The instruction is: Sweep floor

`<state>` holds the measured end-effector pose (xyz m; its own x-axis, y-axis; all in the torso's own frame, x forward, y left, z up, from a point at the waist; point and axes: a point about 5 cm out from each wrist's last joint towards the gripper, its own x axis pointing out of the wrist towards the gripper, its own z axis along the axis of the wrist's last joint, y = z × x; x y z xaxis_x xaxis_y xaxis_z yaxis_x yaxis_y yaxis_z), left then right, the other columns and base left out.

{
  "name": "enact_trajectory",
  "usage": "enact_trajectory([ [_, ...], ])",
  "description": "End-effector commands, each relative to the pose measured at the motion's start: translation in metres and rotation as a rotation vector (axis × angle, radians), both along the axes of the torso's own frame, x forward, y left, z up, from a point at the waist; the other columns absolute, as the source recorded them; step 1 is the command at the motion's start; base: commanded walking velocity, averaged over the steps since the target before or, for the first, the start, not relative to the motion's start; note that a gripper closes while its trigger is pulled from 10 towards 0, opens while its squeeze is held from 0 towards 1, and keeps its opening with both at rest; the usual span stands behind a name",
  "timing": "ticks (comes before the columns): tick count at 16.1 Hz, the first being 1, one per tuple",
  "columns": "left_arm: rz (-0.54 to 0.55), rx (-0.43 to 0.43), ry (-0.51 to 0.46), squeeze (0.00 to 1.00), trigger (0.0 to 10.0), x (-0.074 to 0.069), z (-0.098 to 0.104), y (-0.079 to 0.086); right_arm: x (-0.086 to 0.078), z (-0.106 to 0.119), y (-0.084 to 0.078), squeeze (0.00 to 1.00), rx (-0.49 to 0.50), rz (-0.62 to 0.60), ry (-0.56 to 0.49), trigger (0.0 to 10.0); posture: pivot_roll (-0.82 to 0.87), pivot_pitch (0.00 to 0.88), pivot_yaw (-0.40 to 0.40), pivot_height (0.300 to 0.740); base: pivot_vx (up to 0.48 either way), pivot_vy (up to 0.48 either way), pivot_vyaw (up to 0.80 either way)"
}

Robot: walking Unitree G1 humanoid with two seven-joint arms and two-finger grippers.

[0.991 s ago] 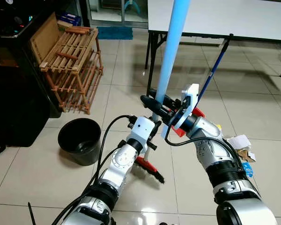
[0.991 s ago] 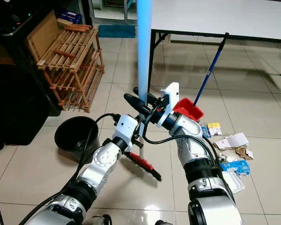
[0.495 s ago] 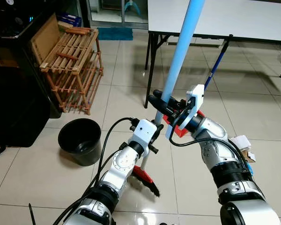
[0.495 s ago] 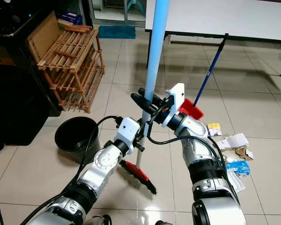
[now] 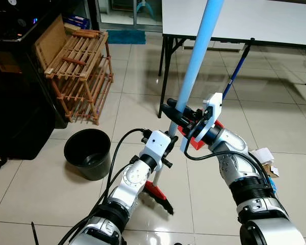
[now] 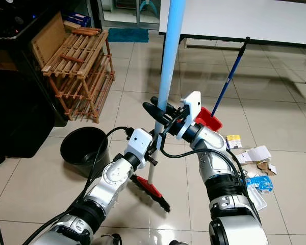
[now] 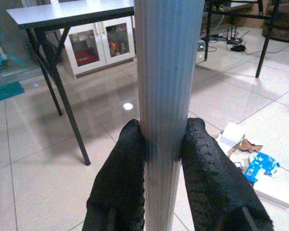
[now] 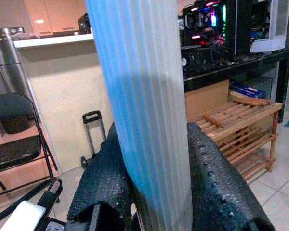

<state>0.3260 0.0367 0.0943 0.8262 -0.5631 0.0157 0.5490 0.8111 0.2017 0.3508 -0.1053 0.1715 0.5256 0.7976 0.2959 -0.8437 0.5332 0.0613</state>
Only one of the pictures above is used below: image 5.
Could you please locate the wooden slatted shoe rack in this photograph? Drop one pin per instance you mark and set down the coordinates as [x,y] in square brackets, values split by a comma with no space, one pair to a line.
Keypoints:
[84,76]

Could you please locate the brown cardboard scrap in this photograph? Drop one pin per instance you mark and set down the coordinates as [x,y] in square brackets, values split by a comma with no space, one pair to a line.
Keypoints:
[270,169]

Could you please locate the thin black antenna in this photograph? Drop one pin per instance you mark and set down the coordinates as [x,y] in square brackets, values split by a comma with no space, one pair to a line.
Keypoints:
[34,232]

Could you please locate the black waste bin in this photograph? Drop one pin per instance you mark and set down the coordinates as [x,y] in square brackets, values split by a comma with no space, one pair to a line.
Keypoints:
[86,153]

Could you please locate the black cabinet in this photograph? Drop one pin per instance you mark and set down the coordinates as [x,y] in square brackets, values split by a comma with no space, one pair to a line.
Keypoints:
[15,102]

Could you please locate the blue box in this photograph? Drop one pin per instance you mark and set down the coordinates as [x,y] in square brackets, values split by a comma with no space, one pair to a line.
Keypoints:
[76,21]

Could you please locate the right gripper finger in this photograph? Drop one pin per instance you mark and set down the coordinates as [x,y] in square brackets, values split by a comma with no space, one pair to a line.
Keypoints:
[169,102]
[176,121]

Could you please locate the white crumpled paper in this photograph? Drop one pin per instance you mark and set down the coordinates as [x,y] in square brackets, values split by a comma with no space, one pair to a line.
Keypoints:
[262,154]

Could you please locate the white folding table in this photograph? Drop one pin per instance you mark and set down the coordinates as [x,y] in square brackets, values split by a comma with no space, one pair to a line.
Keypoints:
[255,20]

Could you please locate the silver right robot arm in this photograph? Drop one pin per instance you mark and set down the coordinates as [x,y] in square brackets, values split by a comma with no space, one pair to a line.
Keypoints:
[250,189]

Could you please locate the brown cardboard sheet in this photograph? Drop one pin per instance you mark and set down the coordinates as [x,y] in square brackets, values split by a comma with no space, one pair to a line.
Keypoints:
[48,43]

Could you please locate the teal floor mat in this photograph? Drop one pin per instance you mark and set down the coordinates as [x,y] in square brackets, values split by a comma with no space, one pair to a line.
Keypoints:
[126,37]

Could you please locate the broom with red head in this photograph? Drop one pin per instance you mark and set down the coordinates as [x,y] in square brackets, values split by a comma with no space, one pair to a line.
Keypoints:
[201,46]

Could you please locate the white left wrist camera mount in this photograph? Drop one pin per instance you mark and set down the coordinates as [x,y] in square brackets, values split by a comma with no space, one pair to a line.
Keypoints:
[155,143]

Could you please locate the teal plastic stool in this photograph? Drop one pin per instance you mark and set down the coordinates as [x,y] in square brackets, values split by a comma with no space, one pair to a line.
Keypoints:
[144,6]

